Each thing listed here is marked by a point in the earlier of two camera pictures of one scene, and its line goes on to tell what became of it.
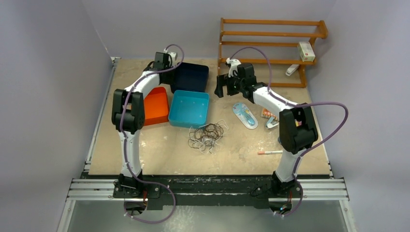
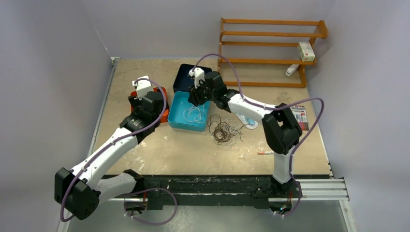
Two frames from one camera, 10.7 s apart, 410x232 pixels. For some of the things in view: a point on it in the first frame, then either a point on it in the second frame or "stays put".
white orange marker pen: x=273 y=152 stays put
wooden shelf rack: x=323 y=34 stays put
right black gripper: x=219 y=91 to x=195 y=97
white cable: x=206 y=137 to x=224 y=135
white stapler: x=291 y=69 stays put
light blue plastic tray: x=189 y=109 stays put
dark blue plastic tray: x=190 y=77 stays put
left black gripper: x=170 y=81 to x=136 y=103
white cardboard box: x=306 y=51 stays put
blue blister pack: x=245 y=115 stays put
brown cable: x=204 y=137 to x=221 y=131
